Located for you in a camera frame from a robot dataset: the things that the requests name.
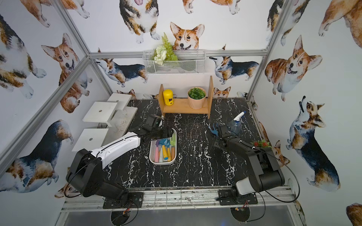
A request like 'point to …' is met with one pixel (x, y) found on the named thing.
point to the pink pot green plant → (196, 97)
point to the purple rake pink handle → (157, 153)
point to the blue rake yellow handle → (214, 131)
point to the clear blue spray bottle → (234, 126)
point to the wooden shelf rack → (181, 106)
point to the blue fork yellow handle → (168, 145)
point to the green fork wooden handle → (173, 146)
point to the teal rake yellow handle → (163, 141)
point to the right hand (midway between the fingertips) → (222, 141)
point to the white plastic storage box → (152, 150)
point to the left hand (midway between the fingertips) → (168, 128)
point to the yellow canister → (168, 97)
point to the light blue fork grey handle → (160, 155)
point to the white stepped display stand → (114, 112)
